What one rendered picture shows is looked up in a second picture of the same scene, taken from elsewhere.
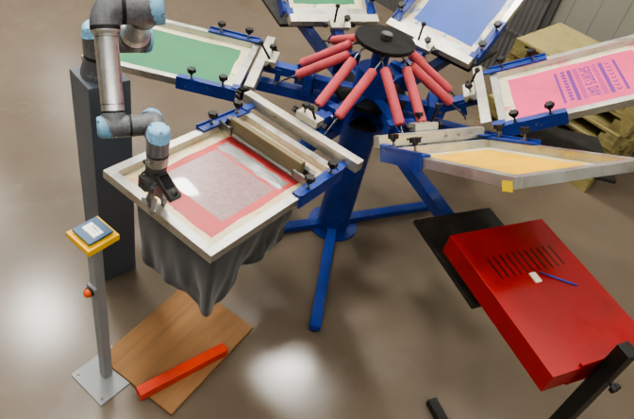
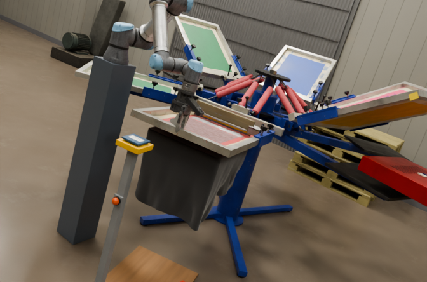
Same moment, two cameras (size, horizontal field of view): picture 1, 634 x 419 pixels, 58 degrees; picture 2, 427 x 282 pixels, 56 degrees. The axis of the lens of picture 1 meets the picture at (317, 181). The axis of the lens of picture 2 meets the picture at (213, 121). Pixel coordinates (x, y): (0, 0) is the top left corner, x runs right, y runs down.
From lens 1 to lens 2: 1.26 m
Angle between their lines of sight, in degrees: 27
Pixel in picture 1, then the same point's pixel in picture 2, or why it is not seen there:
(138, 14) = not seen: outside the picture
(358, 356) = not seen: outside the picture
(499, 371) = not seen: outside the picture
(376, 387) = not seen: outside the picture
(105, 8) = not seen: outside the picture
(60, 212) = (25, 201)
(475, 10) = (302, 79)
